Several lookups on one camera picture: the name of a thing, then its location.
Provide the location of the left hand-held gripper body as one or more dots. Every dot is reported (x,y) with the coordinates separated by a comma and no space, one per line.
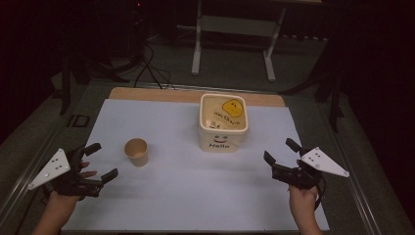
(52,169)

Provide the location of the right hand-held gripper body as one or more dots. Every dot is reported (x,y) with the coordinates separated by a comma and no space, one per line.
(321,161)

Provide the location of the brown paper cup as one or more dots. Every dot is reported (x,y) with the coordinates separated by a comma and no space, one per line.
(137,158)

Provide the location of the cream square bin smiley face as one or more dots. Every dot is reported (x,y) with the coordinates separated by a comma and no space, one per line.
(221,140)

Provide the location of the person's left hand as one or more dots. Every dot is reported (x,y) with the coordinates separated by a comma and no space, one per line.
(65,202)

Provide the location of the person's right hand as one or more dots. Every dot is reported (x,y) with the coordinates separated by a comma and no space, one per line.
(302,200)

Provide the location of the black stand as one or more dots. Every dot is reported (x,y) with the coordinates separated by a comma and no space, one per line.
(334,98)
(65,81)

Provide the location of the white table mat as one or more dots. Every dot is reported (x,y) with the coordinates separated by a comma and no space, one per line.
(182,189)

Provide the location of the aluminium frame rail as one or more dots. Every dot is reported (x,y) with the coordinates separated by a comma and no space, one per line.
(29,169)
(354,182)

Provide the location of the black rectangular bracket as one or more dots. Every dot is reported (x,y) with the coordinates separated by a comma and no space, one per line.
(78,120)

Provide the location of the white metal stand frame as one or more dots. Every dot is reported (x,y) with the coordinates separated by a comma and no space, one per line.
(235,26)

